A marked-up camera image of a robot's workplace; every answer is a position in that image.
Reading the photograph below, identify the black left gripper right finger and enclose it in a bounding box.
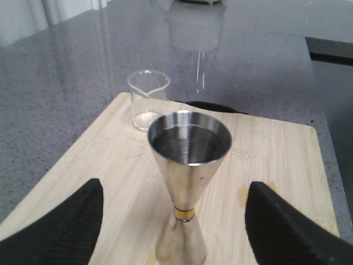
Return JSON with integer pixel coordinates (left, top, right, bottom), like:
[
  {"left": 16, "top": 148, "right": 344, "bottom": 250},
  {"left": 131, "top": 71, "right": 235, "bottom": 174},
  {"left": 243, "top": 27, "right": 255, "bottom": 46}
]
[{"left": 245, "top": 182, "right": 352, "bottom": 264}]

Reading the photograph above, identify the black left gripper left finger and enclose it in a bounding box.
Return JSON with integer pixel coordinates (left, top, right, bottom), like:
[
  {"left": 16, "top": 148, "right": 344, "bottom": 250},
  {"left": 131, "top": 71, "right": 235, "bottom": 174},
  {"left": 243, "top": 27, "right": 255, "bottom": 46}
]
[{"left": 1, "top": 178, "right": 104, "bottom": 264}]

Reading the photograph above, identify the steel double jigger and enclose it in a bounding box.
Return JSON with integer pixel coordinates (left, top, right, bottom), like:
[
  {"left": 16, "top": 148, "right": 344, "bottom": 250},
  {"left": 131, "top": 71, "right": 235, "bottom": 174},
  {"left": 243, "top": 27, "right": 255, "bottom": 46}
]
[{"left": 148, "top": 110, "right": 232, "bottom": 264}]

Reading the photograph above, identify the glass beaker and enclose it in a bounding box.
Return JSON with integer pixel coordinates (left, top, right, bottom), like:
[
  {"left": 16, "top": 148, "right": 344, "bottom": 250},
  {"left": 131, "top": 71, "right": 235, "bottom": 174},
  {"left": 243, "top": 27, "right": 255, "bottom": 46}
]
[{"left": 127, "top": 70, "right": 170, "bottom": 131}]

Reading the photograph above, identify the wooden cutting board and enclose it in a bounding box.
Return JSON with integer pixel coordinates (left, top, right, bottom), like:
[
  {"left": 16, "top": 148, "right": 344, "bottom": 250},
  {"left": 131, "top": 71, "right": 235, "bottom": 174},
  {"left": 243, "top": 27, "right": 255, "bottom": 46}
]
[{"left": 1, "top": 93, "right": 339, "bottom": 264}]

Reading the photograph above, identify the white appliance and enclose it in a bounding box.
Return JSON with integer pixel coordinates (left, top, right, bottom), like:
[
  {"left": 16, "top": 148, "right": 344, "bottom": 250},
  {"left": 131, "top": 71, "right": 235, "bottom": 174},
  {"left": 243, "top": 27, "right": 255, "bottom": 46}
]
[{"left": 180, "top": 0, "right": 222, "bottom": 4}]

